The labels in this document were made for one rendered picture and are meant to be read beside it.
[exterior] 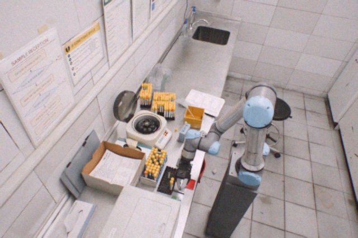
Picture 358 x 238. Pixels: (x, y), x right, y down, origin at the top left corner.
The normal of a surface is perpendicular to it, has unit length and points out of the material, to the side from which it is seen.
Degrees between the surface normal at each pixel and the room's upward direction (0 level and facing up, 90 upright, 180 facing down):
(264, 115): 81
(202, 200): 0
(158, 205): 0
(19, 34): 90
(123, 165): 1
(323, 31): 90
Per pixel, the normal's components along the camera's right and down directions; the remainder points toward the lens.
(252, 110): -0.41, 0.51
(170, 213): 0.07, -0.69
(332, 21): -0.29, 0.67
